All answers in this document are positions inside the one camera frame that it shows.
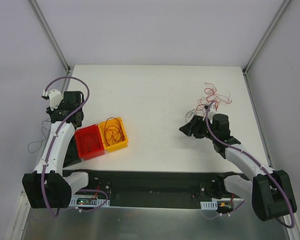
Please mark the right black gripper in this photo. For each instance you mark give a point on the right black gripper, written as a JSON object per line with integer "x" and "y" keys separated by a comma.
{"x": 195, "y": 127}

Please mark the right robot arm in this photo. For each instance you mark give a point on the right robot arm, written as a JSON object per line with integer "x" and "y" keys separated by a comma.
{"x": 270, "y": 190}

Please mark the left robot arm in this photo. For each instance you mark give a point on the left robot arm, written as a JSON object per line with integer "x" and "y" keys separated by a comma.
{"x": 46, "y": 187}

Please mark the yellow plastic bin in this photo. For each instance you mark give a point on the yellow plastic bin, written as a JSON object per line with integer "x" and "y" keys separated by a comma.
{"x": 113, "y": 134}

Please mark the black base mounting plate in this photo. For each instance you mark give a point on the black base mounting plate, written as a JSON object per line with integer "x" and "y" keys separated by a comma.
{"x": 168, "y": 190}

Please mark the red plastic bin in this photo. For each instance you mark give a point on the red plastic bin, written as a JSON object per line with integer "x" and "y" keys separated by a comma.
{"x": 89, "y": 142}

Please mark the black plastic bin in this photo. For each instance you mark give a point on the black plastic bin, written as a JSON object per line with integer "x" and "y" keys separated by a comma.
{"x": 71, "y": 156}

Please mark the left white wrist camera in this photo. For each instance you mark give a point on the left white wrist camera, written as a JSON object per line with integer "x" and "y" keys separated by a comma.
{"x": 54, "y": 96}

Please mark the right aluminium frame post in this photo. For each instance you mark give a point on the right aluminium frame post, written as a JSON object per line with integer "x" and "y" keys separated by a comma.
{"x": 285, "y": 4}

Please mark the aluminium frame post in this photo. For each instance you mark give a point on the aluminium frame post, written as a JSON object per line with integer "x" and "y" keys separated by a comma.
{"x": 49, "y": 34}
{"x": 285, "y": 4}

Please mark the left aluminium frame post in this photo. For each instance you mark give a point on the left aluminium frame post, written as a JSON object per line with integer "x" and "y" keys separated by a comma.
{"x": 49, "y": 34}

